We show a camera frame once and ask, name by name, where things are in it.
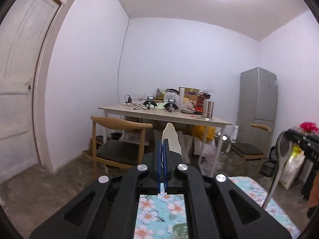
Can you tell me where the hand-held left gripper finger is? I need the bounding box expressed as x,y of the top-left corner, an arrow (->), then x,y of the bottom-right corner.
29,140 -> 164,239
164,140 -> 292,239

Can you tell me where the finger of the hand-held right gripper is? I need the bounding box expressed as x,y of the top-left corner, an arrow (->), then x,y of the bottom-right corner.
285,129 -> 319,143

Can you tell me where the metal spoon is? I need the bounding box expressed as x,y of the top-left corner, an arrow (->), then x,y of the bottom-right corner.
262,131 -> 294,210

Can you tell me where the cream plastic spoon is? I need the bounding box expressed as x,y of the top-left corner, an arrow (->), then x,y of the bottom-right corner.
161,122 -> 183,156

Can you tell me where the red pink bundle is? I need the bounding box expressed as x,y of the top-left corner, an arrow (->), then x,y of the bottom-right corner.
299,122 -> 319,133

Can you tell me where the white and yellow sack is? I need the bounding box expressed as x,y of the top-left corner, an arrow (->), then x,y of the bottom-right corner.
280,146 -> 306,190

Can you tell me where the grey white sack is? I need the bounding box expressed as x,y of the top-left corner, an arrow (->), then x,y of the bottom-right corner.
177,131 -> 195,163

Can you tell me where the black rice cooker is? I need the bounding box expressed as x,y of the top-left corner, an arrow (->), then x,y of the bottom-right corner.
260,146 -> 278,178

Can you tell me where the clear plastic bag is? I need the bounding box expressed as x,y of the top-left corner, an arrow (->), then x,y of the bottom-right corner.
199,142 -> 225,175

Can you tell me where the wooden chair with dark seat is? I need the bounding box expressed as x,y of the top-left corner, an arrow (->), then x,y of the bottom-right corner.
90,116 -> 154,178
230,124 -> 272,160

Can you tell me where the yellow plastic bag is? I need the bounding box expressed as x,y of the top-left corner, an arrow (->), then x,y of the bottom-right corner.
192,125 -> 216,140

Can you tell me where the silver refrigerator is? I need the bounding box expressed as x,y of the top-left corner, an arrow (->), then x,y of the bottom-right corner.
236,67 -> 278,152

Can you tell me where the wooden table with white legs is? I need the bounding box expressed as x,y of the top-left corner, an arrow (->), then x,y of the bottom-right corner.
98,104 -> 233,173

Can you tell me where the floral blue blanket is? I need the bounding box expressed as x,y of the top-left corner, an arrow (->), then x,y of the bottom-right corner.
135,175 -> 302,239

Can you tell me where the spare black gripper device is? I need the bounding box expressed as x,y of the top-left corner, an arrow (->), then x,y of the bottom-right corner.
164,98 -> 178,111
143,96 -> 157,109

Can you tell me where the clear striped jar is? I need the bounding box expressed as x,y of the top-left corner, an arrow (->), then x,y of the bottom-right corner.
203,100 -> 215,120

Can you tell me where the white plastic bag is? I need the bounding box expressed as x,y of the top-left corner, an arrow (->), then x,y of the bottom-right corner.
164,92 -> 180,102

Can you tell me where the cardboard box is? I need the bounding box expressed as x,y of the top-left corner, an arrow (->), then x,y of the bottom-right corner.
179,87 -> 200,102

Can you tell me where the white panel door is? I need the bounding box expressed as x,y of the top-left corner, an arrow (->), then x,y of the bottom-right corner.
0,0 -> 63,183

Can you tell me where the thin wall cable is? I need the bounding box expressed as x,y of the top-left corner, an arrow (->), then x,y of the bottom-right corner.
117,17 -> 130,100

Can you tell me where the white door frame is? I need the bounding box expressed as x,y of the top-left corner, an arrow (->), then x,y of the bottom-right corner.
33,0 -> 80,173

